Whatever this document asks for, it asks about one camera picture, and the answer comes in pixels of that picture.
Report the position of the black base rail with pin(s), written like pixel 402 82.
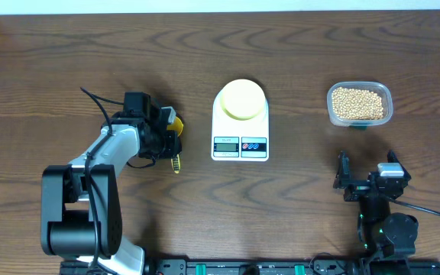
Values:
pixel 323 266

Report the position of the pale yellow bowl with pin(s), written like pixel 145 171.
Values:
pixel 242 99

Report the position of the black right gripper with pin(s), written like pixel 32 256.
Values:
pixel 343 180

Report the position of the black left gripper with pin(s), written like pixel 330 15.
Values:
pixel 170 149

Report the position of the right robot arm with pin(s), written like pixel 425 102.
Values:
pixel 389 237

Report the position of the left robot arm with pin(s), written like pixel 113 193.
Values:
pixel 80 217

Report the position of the soybeans in container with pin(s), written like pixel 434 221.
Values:
pixel 357 104

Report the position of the clear plastic container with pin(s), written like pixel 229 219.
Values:
pixel 376 87

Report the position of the yellow plastic measuring scoop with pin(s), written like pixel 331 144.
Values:
pixel 176 126

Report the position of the white digital kitchen scale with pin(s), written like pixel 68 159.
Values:
pixel 239 140

